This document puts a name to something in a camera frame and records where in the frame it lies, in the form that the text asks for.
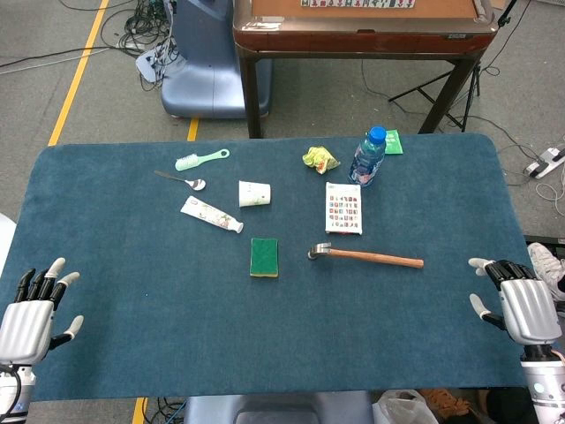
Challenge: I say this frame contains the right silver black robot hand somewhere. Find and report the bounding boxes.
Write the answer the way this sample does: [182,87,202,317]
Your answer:
[468,257,564,360]

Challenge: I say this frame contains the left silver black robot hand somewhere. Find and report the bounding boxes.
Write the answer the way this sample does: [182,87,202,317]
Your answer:
[0,257,85,367]

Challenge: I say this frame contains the wooden handle claw hammer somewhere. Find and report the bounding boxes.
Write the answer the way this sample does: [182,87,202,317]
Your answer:
[307,242,425,269]

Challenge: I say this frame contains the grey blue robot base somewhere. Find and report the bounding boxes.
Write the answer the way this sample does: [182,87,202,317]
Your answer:
[183,390,375,424]

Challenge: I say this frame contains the green yellow sponge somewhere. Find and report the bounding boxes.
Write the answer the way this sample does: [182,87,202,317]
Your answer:
[249,237,280,279]

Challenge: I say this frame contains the white speckled shoe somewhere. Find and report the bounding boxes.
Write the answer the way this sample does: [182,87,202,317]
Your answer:
[527,241,565,302]

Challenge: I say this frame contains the white rounded shell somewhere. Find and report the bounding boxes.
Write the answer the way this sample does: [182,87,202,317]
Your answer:
[0,212,18,276]

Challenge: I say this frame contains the brown crumpled paper bag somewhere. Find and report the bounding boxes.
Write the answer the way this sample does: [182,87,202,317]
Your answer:
[418,388,474,420]

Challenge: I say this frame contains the white black power strip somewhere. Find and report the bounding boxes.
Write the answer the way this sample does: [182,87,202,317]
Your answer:
[524,147,565,179]

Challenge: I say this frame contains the blue felt table cover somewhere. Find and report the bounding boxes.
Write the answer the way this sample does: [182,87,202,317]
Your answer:
[0,133,557,402]

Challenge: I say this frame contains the clear plastic bag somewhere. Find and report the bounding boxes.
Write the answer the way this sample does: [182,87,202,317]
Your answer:
[373,389,438,424]

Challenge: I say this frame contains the white colourful print box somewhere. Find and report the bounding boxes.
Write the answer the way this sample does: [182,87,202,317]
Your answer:
[325,181,364,235]

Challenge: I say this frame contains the green packet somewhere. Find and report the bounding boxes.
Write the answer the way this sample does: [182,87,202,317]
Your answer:
[383,129,404,155]

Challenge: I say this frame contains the white toothpaste tube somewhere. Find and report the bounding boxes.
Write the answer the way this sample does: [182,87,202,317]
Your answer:
[179,195,245,234]

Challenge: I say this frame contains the blue cap water bottle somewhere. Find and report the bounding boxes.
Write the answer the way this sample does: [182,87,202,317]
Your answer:
[348,125,388,188]

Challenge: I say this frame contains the metal spoon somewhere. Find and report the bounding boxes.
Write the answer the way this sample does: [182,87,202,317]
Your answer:
[154,170,207,192]

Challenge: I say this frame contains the mint green brush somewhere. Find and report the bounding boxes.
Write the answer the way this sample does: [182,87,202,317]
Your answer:
[174,148,231,172]

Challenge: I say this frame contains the black tripod stand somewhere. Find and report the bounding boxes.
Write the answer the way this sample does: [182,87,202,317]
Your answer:
[388,0,518,133]

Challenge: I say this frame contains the crumpled yellow green wrapper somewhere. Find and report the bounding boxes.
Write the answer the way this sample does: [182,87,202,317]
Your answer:
[302,146,342,175]

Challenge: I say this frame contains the white paper cup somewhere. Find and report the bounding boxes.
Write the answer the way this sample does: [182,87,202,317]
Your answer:
[237,179,272,208]

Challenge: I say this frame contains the white power strip with plugs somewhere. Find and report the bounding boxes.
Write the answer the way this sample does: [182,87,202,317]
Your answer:
[135,43,171,83]

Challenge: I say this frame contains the grey blue machine base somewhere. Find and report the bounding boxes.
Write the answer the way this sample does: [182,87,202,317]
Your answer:
[161,0,274,119]

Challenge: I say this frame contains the brown mahjong table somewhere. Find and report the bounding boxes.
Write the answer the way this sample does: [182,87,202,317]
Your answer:
[232,0,497,140]

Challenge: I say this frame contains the face up mahjong tile row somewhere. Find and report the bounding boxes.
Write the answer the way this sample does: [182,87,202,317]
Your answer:
[300,0,417,9]

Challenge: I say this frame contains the long black floor cable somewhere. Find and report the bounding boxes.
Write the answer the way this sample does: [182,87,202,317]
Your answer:
[0,45,117,70]

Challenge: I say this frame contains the tangled floor cable bundle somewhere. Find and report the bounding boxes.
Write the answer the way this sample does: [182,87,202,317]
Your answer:
[100,0,177,92]

